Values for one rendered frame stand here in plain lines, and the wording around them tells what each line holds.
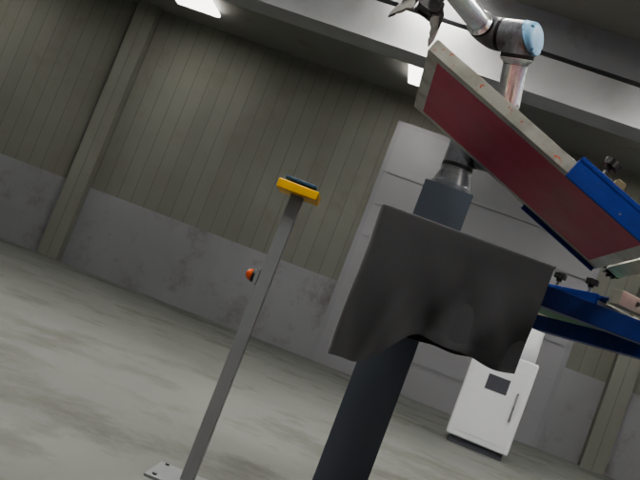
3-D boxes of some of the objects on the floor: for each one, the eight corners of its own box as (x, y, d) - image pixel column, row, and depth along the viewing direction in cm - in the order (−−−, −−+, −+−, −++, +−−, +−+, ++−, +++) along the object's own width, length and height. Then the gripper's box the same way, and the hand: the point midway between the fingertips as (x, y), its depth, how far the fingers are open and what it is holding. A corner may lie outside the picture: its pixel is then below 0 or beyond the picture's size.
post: (143, 475, 247) (264, 167, 255) (160, 463, 269) (271, 180, 277) (213, 504, 246) (333, 193, 253) (225, 490, 268) (335, 204, 275)
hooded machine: (440, 430, 798) (488, 301, 808) (501, 455, 789) (549, 324, 799) (443, 439, 727) (495, 296, 737) (510, 466, 718) (562, 321, 728)
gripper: (471, 7, 264) (432, 57, 262) (420, -30, 265) (381, 19, 264) (475, -4, 255) (434, 49, 254) (422, -42, 257) (382, 10, 256)
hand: (408, 30), depth 256 cm, fingers open, 14 cm apart
